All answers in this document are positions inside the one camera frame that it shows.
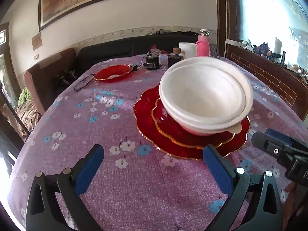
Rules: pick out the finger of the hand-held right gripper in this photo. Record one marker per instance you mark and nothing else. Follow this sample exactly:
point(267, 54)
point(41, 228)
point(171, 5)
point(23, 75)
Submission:
point(267, 144)
point(281, 136)

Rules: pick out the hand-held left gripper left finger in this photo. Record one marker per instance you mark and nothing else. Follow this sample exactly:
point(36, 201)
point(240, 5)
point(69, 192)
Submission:
point(90, 166)

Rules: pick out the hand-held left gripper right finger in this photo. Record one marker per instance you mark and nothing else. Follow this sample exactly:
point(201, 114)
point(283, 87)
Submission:
point(216, 170)

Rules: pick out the white bowl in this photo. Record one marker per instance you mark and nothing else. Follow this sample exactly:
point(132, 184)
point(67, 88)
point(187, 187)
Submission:
point(199, 96)
point(249, 96)

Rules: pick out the medium red glass plate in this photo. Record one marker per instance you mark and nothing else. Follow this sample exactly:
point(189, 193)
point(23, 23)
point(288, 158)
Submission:
point(166, 124)

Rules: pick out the large red glass plate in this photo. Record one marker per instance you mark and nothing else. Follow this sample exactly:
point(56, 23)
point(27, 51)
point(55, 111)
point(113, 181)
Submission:
point(143, 120)

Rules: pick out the person's right hand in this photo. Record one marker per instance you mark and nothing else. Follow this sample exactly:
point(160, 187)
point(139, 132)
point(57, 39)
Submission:
point(294, 197)

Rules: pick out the purple floral tablecloth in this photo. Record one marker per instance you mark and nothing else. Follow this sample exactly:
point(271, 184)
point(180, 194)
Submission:
point(120, 185)

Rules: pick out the black eyeglasses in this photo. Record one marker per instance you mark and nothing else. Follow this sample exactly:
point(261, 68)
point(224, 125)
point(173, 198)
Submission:
point(77, 87)

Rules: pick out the brown patterned blanket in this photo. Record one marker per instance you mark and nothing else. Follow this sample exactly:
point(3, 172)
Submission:
point(27, 115)

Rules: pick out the dark wooden chair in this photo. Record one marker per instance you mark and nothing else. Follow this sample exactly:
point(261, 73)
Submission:
point(9, 130)

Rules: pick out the pile of dark tools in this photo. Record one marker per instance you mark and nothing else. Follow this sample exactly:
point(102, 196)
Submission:
point(262, 48)

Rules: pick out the black bag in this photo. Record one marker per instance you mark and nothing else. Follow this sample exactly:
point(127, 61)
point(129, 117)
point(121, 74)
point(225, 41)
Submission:
point(65, 78)

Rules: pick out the small red plate with sticker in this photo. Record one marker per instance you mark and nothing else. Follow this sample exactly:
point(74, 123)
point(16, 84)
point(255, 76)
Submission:
point(105, 73)

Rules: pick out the green cloth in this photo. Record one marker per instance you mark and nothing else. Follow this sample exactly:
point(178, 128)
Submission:
point(24, 96)

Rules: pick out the brown armchair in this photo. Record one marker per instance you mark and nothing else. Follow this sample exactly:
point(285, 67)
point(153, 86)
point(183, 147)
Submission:
point(48, 77)

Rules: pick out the black slotted spatula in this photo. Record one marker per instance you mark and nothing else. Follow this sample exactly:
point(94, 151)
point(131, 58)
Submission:
point(214, 50)

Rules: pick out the pink bottle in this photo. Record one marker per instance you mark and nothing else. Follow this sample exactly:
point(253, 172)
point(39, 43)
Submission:
point(203, 49)

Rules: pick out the black sofa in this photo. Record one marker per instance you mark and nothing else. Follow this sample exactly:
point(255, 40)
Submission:
point(108, 50)

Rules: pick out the black ink bottle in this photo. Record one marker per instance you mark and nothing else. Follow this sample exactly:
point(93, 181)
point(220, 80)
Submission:
point(152, 63)

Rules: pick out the white plastic jar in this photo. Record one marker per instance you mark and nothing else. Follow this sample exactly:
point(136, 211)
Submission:
point(187, 50)

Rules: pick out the small wooden block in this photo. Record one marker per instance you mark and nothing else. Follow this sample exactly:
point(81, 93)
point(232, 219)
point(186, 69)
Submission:
point(176, 50)

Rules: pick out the clear plastic container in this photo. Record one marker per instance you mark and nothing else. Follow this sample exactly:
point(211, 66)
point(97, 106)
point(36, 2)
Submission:
point(156, 51)

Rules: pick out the red plastic bag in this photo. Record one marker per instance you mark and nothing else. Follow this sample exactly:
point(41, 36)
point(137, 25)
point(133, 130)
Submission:
point(153, 47)

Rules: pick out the wooden glass door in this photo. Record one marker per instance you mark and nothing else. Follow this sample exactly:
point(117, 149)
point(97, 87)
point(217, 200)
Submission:
point(7, 53)

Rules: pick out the wooden window frame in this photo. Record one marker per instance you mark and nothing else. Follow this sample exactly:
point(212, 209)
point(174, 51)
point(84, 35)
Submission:
point(264, 77)

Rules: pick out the wall socket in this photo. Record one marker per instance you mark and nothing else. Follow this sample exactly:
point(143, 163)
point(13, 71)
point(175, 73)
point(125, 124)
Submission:
point(36, 57)

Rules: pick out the wall plaque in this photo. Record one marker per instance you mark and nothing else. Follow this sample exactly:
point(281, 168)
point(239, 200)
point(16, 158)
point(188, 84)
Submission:
point(36, 42)

